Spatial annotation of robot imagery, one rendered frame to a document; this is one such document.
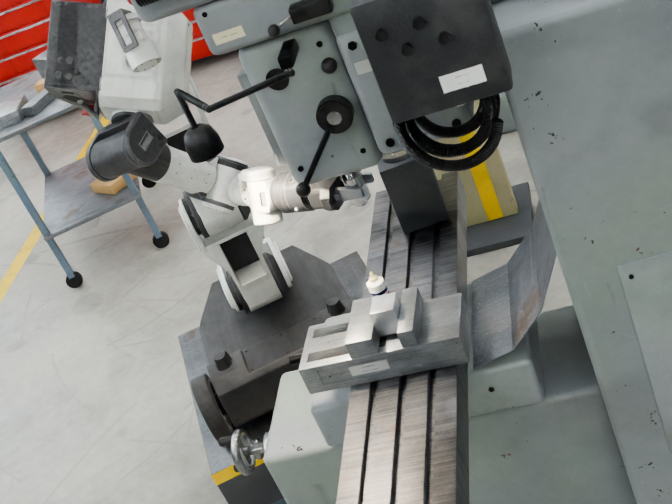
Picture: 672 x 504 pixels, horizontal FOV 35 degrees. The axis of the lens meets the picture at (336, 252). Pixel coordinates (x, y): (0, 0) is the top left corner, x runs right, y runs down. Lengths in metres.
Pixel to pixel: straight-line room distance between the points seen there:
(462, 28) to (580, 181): 0.43
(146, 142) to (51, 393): 2.38
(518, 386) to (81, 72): 1.17
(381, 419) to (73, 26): 1.09
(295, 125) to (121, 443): 2.27
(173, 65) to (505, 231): 2.06
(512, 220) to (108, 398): 1.75
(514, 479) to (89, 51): 1.35
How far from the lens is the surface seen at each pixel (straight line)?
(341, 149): 2.06
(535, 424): 2.39
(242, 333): 3.22
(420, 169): 2.57
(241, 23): 1.96
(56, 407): 4.53
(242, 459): 2.71
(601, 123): 1.90
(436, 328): 2.18
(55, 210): 5.42
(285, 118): 2.05
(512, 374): 2.28
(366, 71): 1.97
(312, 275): 3.32
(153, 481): 3.85
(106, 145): 2.42
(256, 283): 3.09
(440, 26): 1.66
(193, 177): 2.50
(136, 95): 2.41
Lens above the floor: 2.23
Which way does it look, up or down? 29 degrees down
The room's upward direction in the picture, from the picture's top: 24 degrees counter-clockwise
